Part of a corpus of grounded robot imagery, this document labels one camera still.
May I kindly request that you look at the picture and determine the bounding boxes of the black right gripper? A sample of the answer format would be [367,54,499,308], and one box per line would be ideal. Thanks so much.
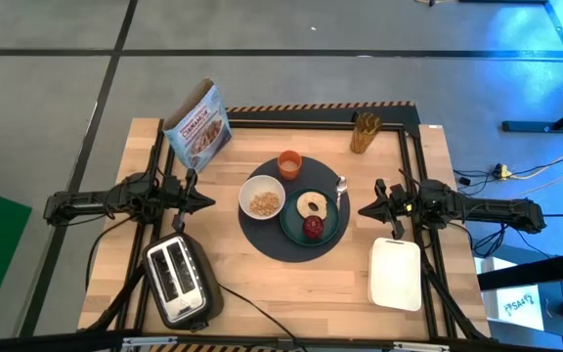
[358,178,422,241]

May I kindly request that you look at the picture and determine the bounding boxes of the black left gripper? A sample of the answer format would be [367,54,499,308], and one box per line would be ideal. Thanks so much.
[166,168,217,232]

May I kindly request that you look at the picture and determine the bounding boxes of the silver spoon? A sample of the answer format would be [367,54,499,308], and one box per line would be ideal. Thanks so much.
[334,175,349,212]

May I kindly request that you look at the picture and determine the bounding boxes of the red apple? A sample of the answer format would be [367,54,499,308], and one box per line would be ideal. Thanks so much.
[301,215,325,241]

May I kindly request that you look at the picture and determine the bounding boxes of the blue cinnamon squares cereal box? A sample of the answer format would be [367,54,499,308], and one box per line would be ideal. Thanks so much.
[162,77,233,173]

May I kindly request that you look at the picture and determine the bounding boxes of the amber ribbed glass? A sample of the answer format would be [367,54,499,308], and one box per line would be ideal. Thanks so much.
[349,111,383,154]

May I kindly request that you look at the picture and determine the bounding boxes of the bagel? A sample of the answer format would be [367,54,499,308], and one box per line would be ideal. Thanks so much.
[295,191,329,221]

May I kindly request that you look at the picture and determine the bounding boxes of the orange cup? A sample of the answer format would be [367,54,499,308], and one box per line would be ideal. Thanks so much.
[277,150,304,181]

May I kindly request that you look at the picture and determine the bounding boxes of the white ceramic bowl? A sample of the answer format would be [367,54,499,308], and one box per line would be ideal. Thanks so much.
[238,174,286,221]

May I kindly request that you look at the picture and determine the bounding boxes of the cereal pieces in bowl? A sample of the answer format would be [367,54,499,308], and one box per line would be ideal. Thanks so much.
[249,191,281,217]

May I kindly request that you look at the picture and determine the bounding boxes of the white cutting board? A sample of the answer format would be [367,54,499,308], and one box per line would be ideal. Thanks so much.
[368,237,423,313]

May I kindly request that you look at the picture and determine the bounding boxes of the dark round placemat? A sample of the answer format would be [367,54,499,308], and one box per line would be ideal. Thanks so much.
[238,155,351,264]

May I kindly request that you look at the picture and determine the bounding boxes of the black and silver toaster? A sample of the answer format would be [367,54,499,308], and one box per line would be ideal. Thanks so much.
[142,231,225,332]

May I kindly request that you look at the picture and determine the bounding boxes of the teal plate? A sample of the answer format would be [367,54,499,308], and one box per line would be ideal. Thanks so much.
[279,188,341,246]

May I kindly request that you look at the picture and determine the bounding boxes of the black hazard-striped edge plate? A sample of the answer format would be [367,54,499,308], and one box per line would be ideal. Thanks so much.
[225,101,422,138]

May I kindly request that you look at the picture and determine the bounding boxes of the white printed sign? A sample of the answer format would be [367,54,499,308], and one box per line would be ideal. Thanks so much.
[495,285,542,332]

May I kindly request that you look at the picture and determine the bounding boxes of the black aluminium crossbar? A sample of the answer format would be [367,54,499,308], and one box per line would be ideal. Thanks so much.
[0,330,563,352]

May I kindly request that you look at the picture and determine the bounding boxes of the black aluminium table frame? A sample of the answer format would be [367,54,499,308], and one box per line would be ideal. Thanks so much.
[78,119,493,343]

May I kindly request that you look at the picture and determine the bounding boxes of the black floor cable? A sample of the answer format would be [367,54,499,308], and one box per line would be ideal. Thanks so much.
[452,155,563,260]

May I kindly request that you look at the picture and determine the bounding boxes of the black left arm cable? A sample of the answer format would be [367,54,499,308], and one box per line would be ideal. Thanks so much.
[84,214,134,292]

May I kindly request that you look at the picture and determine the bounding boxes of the black toaster power cable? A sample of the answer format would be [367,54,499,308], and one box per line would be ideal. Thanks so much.
[217,283,307,352]

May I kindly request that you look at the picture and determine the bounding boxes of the black desk leg frame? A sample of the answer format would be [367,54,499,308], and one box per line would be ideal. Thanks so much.
[500,0,563,134]

